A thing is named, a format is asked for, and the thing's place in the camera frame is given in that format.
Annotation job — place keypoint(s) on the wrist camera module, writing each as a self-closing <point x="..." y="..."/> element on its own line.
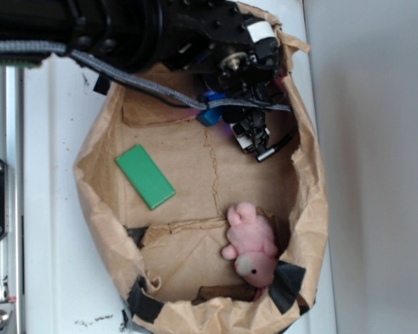
<point x="252" y="134"/>

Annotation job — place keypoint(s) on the pink plush toy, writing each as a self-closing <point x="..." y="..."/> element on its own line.
<point x="251" y="246"/>

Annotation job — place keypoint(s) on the blue rectangular block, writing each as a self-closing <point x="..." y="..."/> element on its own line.
<point x="211" y="116"/>

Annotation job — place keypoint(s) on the green rectangular block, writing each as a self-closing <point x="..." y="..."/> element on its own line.
<point x="145" y="176"/>

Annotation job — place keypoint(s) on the aluminium frame rail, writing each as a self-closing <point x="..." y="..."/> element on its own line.
<point x="11" y="253"/>

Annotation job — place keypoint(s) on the brown paper bag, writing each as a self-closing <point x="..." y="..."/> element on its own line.
<point x="166" y="263"/>

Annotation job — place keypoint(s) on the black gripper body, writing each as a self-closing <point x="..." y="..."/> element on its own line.
<point x="238" y="51"/>

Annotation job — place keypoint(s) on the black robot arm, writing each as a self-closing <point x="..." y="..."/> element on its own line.
<point x="119" y="39"/>

